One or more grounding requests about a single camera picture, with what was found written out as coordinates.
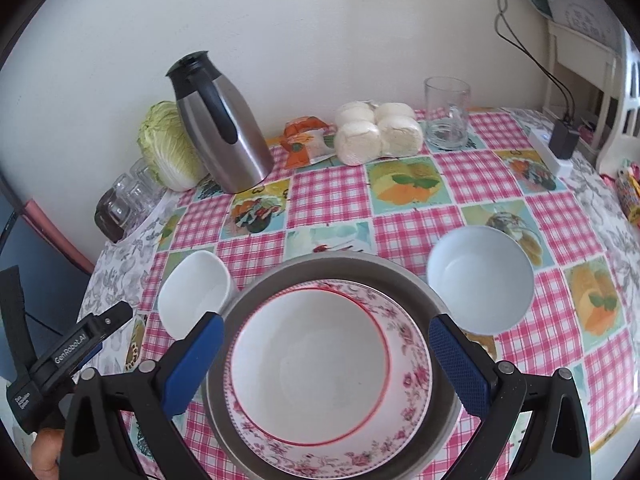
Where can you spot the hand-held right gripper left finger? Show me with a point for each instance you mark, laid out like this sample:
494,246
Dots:
192,360

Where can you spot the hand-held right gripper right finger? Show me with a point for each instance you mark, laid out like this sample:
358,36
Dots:
457,365

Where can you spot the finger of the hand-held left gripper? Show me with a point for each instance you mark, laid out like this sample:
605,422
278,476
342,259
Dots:
116,319

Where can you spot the pink floral plate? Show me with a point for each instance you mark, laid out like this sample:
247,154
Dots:
405,360

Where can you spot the strawberry print bowl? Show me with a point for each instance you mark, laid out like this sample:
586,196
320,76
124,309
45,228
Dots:
310,370

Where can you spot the round stainless steel plate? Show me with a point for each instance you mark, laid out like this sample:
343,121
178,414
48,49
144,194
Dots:
280,272

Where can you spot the person's left hand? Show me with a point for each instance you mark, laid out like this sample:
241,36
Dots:
46,455

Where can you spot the white square bowl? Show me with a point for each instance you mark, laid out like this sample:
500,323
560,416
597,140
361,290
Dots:
192,285

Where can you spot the white round bowl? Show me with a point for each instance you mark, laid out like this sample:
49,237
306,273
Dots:
480,275

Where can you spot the brown tinted glass jar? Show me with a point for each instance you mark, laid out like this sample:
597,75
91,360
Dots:
112,220

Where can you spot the dark blue cabinet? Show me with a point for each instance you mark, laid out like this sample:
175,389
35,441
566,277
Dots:
30,250

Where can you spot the clear drinking glass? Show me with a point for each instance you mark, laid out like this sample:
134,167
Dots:
147,177
130,195

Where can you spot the napa cabbage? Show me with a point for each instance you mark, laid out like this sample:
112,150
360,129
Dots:
165,150

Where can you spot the stainless steel thermos jug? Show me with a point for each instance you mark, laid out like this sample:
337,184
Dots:
225,145

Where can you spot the pink checked tablecloth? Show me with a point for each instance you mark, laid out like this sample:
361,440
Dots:
325,190

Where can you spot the white power strip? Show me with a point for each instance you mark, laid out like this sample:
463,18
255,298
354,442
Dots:
542,147

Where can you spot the orange snack packet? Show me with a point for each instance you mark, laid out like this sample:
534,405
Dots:
305,147

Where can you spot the colourful packet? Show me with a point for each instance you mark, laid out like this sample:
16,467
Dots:
629,192

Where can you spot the bag of steamed buns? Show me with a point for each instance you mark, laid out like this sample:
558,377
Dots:
375,135

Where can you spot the black charger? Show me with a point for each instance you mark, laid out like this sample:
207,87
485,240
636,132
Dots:
564,140

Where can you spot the clear glass mug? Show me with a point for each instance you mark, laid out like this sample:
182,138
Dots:
445,115

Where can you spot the white wooden chair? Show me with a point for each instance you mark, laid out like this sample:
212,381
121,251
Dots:
615,100

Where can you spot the grey printed cushion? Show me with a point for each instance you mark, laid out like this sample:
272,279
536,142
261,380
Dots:
585,5

